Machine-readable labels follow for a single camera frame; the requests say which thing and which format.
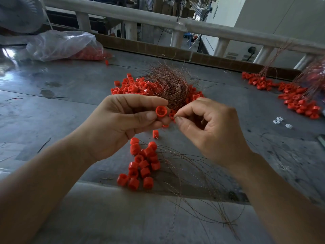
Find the person's left hand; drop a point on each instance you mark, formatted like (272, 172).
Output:
(111, 129)

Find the person's right hand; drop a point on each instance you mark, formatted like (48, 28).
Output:
(221, 134)

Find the person's right thumb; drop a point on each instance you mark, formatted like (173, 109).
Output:
(186, 128)

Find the person's left middle finger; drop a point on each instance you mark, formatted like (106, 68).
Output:
(160, 122)

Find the person's left thumb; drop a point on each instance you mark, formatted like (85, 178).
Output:
(139, 118)

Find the person's right forearm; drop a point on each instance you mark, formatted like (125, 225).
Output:
(281, 200)

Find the person's left forearm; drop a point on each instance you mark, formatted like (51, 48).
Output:
(38, 193)

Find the pile of red plastic caps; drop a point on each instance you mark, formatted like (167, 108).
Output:
(132, 86)
(292, 95)

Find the brown cardboard strip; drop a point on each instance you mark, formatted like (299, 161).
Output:
(193, 57)

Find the blue plastic stool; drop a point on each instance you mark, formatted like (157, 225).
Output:
(189, 38)

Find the small white plastic clip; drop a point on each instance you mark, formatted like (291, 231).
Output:
(280, 118)
(288, 126)
(276, 122)

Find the white metal railing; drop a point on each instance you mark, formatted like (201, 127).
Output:
(177, 25)

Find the black power plug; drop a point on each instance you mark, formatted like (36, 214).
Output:
(251, 50)

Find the clear plastic bag of caps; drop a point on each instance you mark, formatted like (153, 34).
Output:
(63, 45)

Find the white cabinet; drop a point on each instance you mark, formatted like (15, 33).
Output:
(266, 22)

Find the white electric fan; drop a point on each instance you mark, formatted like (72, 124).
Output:
(20, 15)

